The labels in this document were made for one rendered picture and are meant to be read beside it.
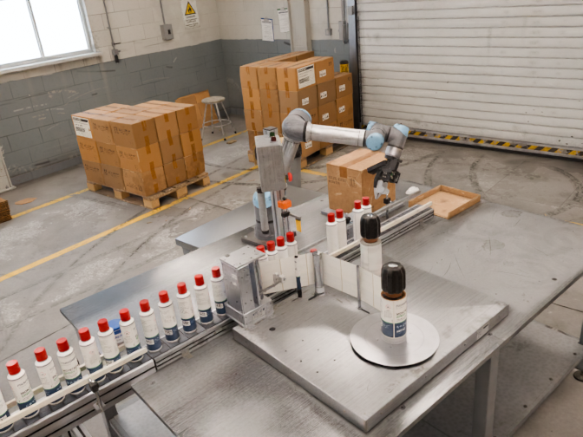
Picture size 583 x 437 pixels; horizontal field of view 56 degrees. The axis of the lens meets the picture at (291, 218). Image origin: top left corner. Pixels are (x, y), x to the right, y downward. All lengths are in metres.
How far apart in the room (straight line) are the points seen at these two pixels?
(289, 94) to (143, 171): 1.78
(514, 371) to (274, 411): 1.48
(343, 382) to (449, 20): 5.31
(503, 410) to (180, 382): 1.47
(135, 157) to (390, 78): 3.32
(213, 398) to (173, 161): 4.16
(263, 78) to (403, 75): 1.78
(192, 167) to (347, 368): 4.40
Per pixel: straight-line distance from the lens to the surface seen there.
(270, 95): 6.27
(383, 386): 1.80
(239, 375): 1.96
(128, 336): 1.99
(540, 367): 3.00
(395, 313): 1.86
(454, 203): 3.14
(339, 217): 2.45
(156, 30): 8.41
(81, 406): 2.01
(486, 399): 2.27
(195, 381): 1.98
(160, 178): 5.74
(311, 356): 1.91
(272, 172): 2.16
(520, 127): 6.52
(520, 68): 6.39
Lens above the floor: 2.08
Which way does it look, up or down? 24 degrees down
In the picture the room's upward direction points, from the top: 6 degrees counter-clockwise
